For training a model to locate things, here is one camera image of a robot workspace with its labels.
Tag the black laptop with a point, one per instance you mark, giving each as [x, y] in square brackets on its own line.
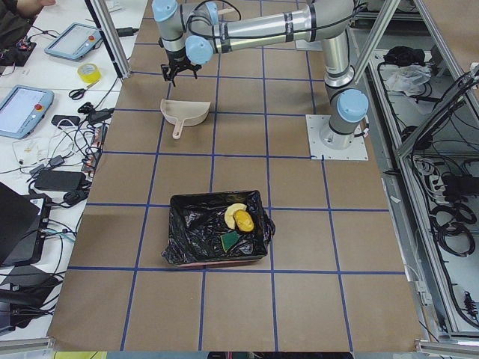
[23, 221]

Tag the yellow green sponge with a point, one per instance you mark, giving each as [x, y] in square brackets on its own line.
[228, 240]

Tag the black handled scissors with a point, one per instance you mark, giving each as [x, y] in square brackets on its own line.
[77, 94]

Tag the teach pendant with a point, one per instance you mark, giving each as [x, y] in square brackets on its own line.
[74, 42]
[22, 109]

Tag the far teach pendant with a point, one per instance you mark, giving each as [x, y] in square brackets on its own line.
[74, 42]

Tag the bin with black liner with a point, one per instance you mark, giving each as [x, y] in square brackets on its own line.
[196, 221]

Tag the toy croissant bread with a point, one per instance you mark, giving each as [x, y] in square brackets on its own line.
[229, 214]

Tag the near teach pendant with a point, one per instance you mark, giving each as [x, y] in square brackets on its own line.
[22, 109]

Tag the aluminium frame post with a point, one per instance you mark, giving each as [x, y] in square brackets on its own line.
[104, 23]

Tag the black power adapter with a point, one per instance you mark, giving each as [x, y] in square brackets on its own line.
[59, 180]

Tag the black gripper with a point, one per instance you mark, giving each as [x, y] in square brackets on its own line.
[176, 60]

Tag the brown toy potato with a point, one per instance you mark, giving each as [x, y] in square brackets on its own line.
[243, 221]

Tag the beige plastic dustpan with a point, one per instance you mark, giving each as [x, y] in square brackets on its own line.
[182, 114]

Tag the yellow tape roll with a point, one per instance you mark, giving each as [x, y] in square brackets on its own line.
[89, 73]

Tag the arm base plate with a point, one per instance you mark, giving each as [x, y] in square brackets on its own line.
[324, 144]

